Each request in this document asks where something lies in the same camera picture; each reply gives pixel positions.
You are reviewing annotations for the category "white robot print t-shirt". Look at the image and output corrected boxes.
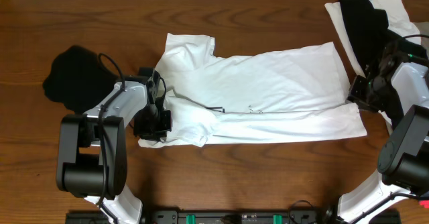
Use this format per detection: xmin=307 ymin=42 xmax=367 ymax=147
xmin=138 ymin=34 xmax=367 ymax=148

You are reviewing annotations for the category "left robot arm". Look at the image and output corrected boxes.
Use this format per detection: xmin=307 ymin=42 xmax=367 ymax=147
xmin=56 ymin=79 xmax=172 ymax=223

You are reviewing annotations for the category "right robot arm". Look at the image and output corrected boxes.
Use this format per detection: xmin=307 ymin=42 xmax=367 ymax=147
xmin=326 ymin=52 xmax=428 ymax=223

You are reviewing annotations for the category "black t-shirt in pile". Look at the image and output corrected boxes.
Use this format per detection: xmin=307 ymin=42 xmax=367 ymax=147
xmin=339 ymin=0 xmax=428 ymax=127

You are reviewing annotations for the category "white t-shirt in pile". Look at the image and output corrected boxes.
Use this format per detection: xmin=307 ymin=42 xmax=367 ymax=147
xmin=324 ymin=0 xmax=428 ymax=110

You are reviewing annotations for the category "folded black garment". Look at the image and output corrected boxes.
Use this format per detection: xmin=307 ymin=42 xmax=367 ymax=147
xmin=42 ymin=46 xmax=119 ymax=114

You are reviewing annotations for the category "red object at edge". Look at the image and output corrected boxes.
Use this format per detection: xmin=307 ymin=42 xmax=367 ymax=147
xmin=419 ymin=200 xmax=429 ymax=209

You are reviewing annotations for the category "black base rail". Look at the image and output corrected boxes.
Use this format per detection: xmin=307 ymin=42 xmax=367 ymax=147
xmin=65 ymin=206 xmax=402 ymax=224

